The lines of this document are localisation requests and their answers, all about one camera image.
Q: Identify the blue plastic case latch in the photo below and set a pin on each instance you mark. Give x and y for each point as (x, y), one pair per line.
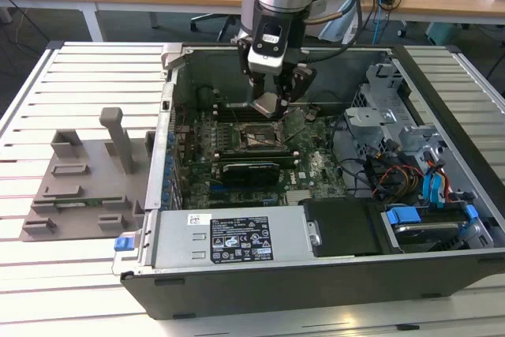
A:
(123, 244)

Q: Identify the blue plastic clip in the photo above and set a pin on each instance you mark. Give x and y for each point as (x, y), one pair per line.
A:
(472, 212)

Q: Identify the black open PC case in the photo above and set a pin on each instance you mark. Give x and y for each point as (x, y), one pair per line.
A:
(276, 289)

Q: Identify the black graphics card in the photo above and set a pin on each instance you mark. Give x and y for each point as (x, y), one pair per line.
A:
(250, 174)

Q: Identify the black chair caster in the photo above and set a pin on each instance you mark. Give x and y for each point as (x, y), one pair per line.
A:
(402, 32)

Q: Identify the CPU socket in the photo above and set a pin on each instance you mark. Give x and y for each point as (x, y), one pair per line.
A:
(256, 132)

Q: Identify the black RAM slot bank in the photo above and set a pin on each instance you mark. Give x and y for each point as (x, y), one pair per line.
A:
(236, 114)
(288, 159)

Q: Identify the coin cell battery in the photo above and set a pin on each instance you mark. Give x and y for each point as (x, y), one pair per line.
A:
(311, 115)

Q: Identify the teal plastic box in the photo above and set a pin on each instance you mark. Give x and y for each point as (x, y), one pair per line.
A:
(442, 33)

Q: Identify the silver chipset heatsink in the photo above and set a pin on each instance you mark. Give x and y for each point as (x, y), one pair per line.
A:
(298, 197)

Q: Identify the white side camera mount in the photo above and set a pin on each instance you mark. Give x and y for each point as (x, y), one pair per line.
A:
(320, 3)

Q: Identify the black office chair base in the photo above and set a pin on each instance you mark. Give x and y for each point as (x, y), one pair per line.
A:
(205, 18)

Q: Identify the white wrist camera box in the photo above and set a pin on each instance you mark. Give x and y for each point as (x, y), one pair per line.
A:
(266, 61)

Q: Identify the silver CPU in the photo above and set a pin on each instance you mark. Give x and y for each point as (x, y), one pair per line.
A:
(266, 105)

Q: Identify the black plastic bay cover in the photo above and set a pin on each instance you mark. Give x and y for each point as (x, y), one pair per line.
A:
(343, 226)

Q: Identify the green motherboard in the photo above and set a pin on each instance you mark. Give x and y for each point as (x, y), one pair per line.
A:
(315, 163)

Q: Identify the silver power supply unit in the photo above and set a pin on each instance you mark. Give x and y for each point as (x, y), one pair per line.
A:
(177, 238)

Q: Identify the grey-brown parts rack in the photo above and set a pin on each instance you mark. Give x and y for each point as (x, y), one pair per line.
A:
(98, 179)

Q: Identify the silver metal drive cage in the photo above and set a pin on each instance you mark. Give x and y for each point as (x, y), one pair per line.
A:
(384, 116)

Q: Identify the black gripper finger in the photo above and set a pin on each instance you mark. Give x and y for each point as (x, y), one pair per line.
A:
(244, 57)
(298, 84)

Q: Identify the silver metal bracket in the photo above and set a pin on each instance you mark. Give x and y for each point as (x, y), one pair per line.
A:
(315, 234)

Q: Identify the hard disk in blue carrier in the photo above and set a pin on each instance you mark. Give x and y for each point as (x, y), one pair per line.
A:
(402, 216)

